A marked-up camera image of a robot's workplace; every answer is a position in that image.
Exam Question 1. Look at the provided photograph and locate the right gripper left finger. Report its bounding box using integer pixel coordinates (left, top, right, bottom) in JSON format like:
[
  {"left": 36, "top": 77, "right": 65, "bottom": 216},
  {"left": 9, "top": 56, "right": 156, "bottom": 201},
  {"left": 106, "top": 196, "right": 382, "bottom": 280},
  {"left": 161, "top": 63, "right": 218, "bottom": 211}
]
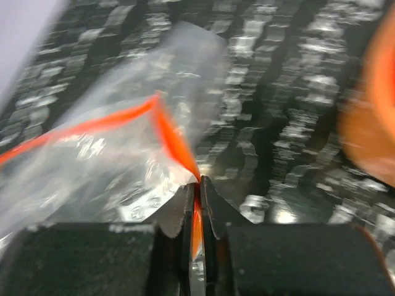
[{"left": 1, "top": 184, "right": 194, "bottom": 296}]

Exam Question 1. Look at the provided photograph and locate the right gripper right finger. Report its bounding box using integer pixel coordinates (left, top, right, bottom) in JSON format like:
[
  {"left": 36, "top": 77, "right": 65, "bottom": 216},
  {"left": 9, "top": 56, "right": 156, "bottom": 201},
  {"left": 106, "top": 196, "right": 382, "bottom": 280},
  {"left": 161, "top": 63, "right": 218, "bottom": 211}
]
[{"left": 200, "top": 176, "right": 394, "bottom": 295}]

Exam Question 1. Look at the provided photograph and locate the clear orange zip bag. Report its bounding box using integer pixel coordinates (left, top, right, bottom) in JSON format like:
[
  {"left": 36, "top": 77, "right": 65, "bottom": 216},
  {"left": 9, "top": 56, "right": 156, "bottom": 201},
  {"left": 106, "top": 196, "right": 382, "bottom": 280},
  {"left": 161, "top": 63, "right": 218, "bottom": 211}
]
[{"left": 1, "top": 22, "right": 229, "bottom": 249}]

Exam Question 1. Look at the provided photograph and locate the orange plastic basket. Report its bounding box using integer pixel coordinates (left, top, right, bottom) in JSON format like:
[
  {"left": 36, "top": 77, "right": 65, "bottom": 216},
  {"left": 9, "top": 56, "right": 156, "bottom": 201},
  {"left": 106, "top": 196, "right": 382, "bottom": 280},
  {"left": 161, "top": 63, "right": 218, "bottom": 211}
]
[{"left": 338, "top": 6, "right": 394, "bottom": 186}]

